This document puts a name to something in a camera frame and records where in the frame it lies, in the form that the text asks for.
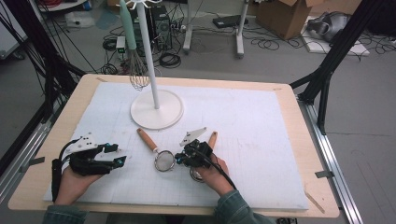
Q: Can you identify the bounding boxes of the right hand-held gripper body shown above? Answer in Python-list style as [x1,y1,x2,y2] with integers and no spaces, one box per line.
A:
[179,126,215,169]

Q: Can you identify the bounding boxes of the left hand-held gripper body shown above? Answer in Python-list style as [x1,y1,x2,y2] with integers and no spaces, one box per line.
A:
[64,132,114,177]

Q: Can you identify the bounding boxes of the wooden-handled steel ladle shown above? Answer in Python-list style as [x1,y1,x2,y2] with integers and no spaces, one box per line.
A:
[190,131,219,184]

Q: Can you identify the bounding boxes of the wooden-handled mesh strainer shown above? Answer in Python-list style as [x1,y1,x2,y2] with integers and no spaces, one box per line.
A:
[136,127,177,173]

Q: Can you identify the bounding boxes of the white hook stand rack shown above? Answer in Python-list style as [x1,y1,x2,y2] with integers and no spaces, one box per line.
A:
[114,0,185,131]

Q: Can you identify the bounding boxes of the green-handled wire whisk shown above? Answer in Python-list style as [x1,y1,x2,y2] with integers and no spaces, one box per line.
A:
[119,0,151,92]

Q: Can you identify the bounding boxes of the person's left hand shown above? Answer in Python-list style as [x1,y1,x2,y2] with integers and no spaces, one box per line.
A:
[54,167,104,206]

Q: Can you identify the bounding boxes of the person's right hand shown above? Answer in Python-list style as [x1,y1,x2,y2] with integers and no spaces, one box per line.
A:
[190,153,237,197]

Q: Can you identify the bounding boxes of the white grid mat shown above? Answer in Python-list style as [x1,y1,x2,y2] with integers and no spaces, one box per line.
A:
[43,81,310,211]

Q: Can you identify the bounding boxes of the grey metal clamp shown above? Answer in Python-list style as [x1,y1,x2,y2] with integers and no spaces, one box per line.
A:
[315,170,335,179]
[19,156,46,174]

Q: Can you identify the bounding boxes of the white power supply unit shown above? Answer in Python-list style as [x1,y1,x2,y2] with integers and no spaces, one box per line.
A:
[115,35,127,54]

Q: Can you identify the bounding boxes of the thin wooden strip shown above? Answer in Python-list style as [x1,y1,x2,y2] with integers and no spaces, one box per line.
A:
[304,189,326,215]

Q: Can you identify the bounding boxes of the black computer tower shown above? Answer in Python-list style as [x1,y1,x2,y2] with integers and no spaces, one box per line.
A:
[125,4,173,52]

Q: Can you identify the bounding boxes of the black flat device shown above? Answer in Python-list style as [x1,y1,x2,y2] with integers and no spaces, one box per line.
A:
[212,14,249,30]

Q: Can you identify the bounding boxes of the white round table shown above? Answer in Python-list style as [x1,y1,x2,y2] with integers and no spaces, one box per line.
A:
[38,0,88,13]

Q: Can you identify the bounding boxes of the white wheeled cabinet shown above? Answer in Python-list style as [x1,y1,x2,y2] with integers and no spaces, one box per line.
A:
[0,6,27,60]

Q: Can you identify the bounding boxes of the large open cardboard box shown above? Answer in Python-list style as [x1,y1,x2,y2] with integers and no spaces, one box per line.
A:
[255,0,326,41]

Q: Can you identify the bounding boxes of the grey rounded device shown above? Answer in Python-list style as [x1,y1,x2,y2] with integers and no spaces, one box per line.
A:
[306,11,351,43]

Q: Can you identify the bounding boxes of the white foam board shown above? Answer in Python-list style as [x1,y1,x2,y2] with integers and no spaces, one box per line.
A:
[301,29,372,57]

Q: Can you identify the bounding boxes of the right hand-held gripper black cable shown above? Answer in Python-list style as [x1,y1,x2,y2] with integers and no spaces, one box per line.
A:
[195,147,238,191]

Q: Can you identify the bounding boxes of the hand-held gripper black cable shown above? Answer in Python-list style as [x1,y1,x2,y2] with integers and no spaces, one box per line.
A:
[50,138,78,203]
[195,147,238,191]

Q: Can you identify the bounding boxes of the left hand-held gripper black cable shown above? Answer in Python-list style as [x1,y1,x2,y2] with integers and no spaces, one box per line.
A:
[50,138,78,203]

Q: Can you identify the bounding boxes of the aluminium rail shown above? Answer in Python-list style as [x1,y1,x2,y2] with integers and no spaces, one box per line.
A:
[0,102,64,203]
[297,99,363,224]

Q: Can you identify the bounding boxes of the large black cable coil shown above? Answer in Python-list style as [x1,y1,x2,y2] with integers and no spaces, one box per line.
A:
[159,51,182,69]

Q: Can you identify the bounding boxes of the small black cable coil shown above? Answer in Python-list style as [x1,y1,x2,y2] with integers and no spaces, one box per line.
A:
[102,37,118,52]

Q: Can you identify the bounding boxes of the white metal floor frame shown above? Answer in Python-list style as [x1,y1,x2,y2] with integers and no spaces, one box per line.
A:
[182,0,250,60]

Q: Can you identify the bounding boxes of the black metal frame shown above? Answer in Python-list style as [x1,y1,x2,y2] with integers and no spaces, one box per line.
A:
[289,0,396,136]
[0,0,87,125]

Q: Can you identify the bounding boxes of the black floor cable tangle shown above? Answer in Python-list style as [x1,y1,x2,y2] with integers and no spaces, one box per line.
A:
[354,32,396,62]
[248,26,309,52]

